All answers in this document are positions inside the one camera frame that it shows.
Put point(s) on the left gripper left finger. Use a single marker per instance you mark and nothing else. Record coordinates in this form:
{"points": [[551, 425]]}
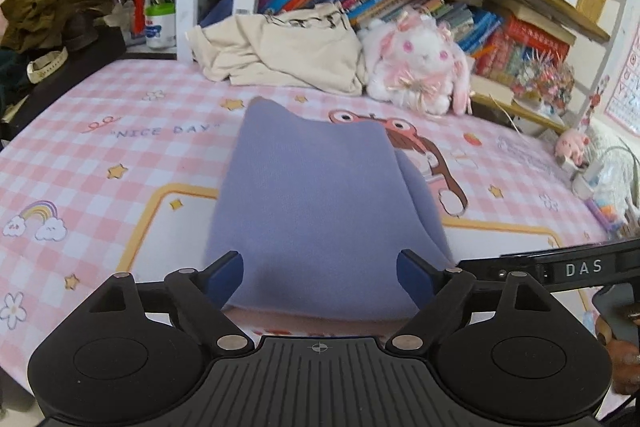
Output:
{"points": [[199, 297]]}

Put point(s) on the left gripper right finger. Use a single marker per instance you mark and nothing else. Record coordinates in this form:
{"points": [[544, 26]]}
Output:
{"points": [[440, 297]]}

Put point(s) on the purple garment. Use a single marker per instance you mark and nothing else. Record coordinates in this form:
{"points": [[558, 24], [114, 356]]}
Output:
{"points": [[319, 213]]}

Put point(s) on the olive brown clothes pile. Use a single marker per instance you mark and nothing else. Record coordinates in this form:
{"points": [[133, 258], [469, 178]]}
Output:
{"points": [[31, 22]]}

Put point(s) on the person's right hand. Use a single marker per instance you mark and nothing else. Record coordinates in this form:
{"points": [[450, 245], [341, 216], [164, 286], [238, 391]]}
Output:
{"points": [[624, 357]]}

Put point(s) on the small pink plush toy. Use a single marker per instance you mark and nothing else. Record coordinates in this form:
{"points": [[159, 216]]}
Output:
{"points": [[571, 145]]}

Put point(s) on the pink checked cartoon mat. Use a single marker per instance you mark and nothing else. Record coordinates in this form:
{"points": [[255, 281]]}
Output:
{"points": [[123, 173]]}

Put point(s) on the white pink bunny plush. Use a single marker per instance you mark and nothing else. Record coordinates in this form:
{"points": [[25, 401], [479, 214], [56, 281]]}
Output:
{"points": [[413, 62]]}

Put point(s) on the row of colourful books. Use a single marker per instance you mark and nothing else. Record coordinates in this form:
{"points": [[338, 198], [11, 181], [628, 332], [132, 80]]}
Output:
{"points": [[478, 32]]}

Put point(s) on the cream canvas tote bag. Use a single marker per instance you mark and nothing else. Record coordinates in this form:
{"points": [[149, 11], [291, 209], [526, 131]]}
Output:
{"points": [[310, 48]]}

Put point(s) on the white green lidded jar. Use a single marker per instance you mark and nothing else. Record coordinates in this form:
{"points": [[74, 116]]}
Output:
{"points": [[160, 26]]}

